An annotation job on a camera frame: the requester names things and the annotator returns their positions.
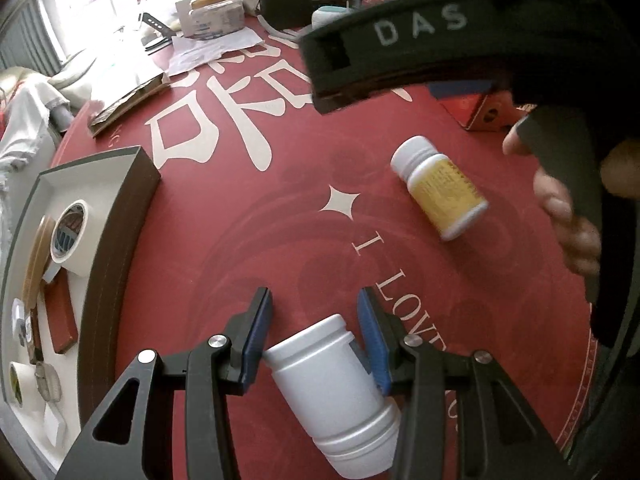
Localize person's right hand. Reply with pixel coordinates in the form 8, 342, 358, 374
502, 120, 640, 278

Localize black strap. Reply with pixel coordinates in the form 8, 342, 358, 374
141, 11, 173, 38

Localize small white roll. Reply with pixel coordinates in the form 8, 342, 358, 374
9, 361, 38, 409

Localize white printed carton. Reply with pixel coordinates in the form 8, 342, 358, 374
175, 0, 246, 38

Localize red printed round table mat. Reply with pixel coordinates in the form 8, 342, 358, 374
50, 10, 601, 480

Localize white jar teal lid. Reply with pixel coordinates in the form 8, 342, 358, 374
311, 6, 351, 31

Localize large white plastic bottle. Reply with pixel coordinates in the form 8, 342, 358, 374
262, 314, 403, 480

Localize grey curtain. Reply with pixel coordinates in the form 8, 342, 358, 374
0, 0, 68, 73

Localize brown flat packet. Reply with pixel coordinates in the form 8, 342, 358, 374
87, 72, 171, 137

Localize white paper sheets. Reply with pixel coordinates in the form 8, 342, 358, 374
167, 27, 268, 78

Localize red-brown box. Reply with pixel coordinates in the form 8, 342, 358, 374
40, 274, 80, 356

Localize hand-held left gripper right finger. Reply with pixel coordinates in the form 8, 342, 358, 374
356, 286, 576, 480

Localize wide white tape roll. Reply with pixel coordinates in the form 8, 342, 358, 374
50, 200, 109, 277

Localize clear plastic piece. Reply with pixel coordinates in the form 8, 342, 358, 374
11, 297, 28, 346

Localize person in grey clothes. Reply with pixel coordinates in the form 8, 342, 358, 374
0, 52, 98, 196

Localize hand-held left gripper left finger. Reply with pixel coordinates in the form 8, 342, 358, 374
54, 286, 275, 480

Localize black case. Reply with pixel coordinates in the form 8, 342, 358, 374
257, 0, 351, 31

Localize yellow label white bottle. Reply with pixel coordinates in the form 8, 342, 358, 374
390, 135, 489, 242

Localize small square white box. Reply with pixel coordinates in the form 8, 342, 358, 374
42, 402, 68, 448

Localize red cardboard box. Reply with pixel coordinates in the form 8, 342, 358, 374
440, 82, 526, 132

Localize grey shallow tray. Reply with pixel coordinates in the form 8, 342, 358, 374
0, 146, 162, 478

